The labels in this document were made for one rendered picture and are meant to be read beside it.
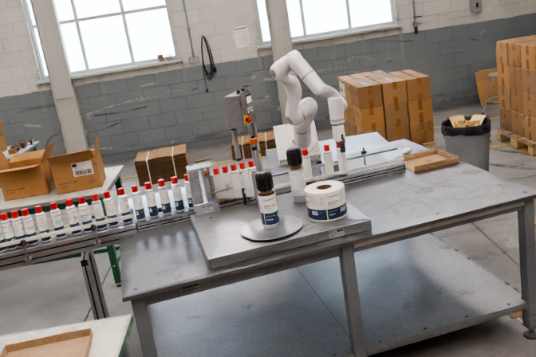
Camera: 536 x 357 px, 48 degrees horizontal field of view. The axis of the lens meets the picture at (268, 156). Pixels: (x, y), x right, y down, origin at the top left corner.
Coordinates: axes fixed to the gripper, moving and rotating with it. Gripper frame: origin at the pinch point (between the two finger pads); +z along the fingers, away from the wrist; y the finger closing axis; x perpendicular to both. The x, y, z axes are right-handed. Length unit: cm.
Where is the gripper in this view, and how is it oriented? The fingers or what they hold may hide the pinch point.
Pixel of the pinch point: (340, 148)
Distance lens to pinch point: 363.2
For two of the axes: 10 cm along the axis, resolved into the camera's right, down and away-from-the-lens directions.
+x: 9.6, -2.0, 2.1
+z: 1.5, 9.6, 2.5
